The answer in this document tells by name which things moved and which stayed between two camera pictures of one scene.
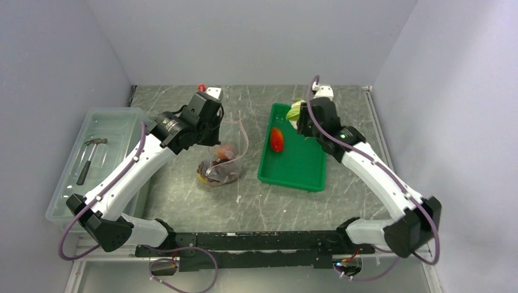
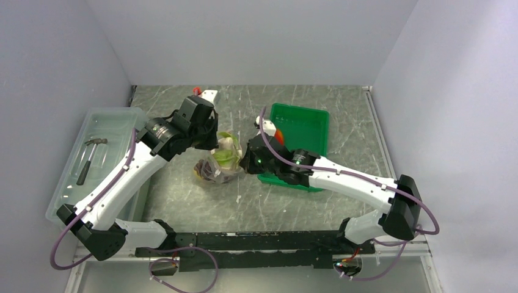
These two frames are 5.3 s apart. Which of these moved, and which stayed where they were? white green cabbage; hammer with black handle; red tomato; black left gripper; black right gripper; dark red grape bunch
Moved: black right gripper; white green cabbage
Stayed: dark red grape bunch; red tomato; hammer with black handle; black left gripper
